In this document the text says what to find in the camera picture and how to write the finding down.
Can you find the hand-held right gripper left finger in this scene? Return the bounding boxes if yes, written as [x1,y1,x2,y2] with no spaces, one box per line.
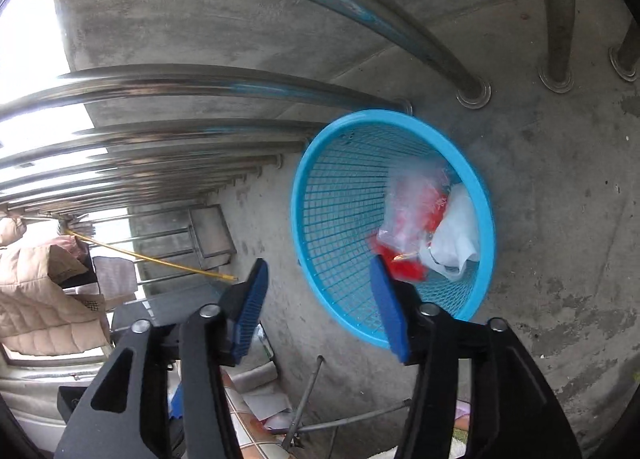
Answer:
[54,259,269,459]

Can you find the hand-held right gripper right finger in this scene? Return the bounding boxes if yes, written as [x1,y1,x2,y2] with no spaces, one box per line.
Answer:
[370,256,583,459]

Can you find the red candy wrapper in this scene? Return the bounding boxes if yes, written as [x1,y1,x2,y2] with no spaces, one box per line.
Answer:
[372,234,432,283]

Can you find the blue mesh wastebasket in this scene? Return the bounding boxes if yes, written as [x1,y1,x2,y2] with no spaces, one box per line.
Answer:
[291,109,497,351]

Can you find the large red white snack bag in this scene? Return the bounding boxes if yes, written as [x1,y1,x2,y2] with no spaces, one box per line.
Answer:
[419,183,482,283]

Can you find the clear plastic bag red print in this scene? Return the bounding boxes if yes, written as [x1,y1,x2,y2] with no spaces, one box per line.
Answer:
[377,159,453,260]

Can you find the metal table leg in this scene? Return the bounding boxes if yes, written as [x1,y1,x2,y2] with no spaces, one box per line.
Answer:
[281,355,417,452]

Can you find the yellow broom stick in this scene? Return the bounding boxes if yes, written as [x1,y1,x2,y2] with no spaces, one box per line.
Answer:
[62,230,237,286]

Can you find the patterned vinyl tablecloth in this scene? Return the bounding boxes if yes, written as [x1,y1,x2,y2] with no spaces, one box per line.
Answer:
[220,369,301,459]

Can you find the pink slipper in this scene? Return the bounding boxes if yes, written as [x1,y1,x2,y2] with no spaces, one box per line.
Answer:
[451,400,474,433]

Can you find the grey hanging cloth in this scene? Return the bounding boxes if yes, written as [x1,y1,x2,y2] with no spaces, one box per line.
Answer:
[92,255,139,298]

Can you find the beige puffer jacket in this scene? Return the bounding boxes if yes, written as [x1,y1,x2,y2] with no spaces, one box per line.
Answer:
[0,219,112,356]

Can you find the metal railing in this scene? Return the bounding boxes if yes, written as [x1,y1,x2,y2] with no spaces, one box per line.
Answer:
[0,0,640,290]

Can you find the metal frame stool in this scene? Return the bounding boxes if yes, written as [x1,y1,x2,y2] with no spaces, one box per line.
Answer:
[187,204,239,261]

